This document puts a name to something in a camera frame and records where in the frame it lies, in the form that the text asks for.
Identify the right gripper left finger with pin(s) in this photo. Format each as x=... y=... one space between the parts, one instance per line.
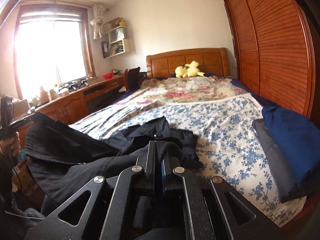
x=98 y=208

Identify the tied white curtain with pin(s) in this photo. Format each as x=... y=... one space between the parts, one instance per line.
x=97 y=22

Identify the window with wooden frame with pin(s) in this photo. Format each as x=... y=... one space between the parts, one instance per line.
x=52 y=46

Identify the dark wooden chair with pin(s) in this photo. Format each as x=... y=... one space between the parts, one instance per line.
x=131 y=78

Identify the person's left hand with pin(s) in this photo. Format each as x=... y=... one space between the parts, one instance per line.
x=11 y=146

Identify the white wall shelf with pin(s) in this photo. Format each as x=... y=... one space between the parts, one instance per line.
x=115 y=41

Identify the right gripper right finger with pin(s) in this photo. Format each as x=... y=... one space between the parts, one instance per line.
x=211 y=208

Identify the wooden headboard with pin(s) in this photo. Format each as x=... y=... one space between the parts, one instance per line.
x=211 y=60

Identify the pink floral quilt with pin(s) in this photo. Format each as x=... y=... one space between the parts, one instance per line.
x=182 y=90

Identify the blue floral bed sheet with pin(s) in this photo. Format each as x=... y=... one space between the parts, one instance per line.
x=227 y=143

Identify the red bowl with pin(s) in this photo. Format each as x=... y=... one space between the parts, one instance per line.
x=108 y=76

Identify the wooden louvered wardrobe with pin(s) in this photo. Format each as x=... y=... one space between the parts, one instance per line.
x=274 y=51

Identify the wooden desk cabinet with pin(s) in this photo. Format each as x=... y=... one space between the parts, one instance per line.
x=79 y=104

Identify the folded blue garment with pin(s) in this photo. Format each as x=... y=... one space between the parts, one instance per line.
x=298 y=139

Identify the yellow plush toy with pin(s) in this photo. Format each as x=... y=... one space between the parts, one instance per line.
x=189 y=70

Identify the folded grey garment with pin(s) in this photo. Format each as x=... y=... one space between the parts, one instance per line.
x=287 y=186

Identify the black double-breasted coat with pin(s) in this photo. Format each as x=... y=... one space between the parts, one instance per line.
x=62 y=159

